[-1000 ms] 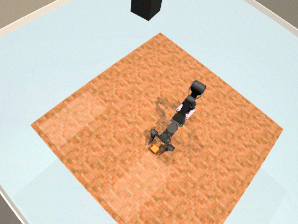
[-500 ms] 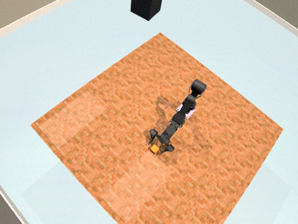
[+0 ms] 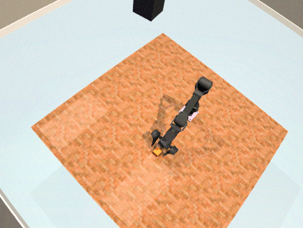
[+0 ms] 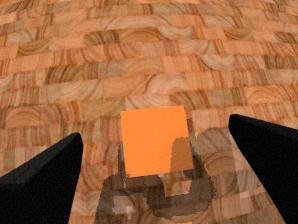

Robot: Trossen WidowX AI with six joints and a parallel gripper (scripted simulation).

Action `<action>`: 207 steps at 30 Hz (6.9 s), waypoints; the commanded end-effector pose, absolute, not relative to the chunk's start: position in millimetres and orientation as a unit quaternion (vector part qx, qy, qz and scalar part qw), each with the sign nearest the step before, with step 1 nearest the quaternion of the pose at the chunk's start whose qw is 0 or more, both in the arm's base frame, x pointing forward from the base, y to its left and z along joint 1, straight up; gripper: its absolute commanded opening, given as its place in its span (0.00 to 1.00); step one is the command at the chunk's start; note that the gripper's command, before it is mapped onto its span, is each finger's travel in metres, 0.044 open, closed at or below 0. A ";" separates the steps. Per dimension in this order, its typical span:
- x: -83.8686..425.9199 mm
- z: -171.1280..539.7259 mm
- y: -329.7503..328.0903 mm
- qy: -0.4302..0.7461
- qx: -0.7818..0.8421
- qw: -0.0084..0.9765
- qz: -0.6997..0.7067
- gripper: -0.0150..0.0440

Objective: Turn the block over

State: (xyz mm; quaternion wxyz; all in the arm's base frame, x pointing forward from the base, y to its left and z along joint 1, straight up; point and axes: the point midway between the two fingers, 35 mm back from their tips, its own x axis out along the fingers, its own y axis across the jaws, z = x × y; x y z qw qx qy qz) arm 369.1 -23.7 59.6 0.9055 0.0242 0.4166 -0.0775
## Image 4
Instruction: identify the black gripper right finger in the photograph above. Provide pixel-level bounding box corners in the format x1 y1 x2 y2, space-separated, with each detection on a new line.
229 113 298 224

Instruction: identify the orange block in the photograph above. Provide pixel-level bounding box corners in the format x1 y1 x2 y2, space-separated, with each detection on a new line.
121 105 194 177

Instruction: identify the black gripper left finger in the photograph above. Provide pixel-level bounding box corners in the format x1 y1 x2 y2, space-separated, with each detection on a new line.
0 132 84 224

